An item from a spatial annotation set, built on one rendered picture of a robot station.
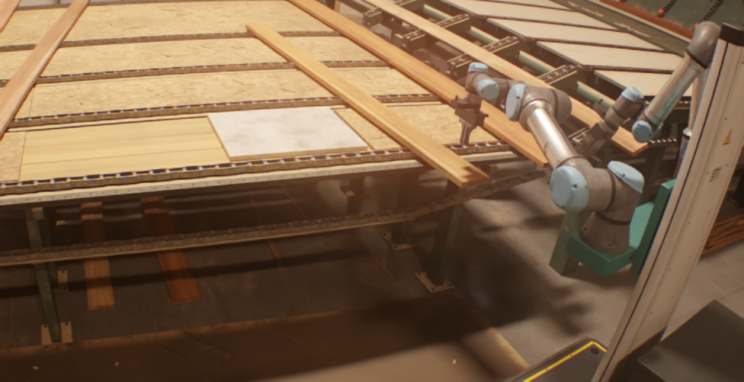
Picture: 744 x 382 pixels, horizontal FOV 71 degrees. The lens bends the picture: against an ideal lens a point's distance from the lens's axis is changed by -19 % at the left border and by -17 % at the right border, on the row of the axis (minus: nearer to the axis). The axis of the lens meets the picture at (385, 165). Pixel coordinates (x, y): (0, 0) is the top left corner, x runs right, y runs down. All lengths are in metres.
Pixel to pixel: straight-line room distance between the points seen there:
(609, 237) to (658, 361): 0.41
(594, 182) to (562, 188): 0.09
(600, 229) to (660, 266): 0.23
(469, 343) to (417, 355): 0.28
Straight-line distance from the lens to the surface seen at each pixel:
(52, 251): 2.49
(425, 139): 2.74
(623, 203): 1.68
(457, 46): 4.32
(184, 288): 3.06
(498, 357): 2.95
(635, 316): 1.91
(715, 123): 1.66
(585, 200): 1.60
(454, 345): 2.95
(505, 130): 3.04
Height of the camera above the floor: 1.91
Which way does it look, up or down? 25 degrees down
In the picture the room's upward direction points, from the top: 9 degrees clockwise
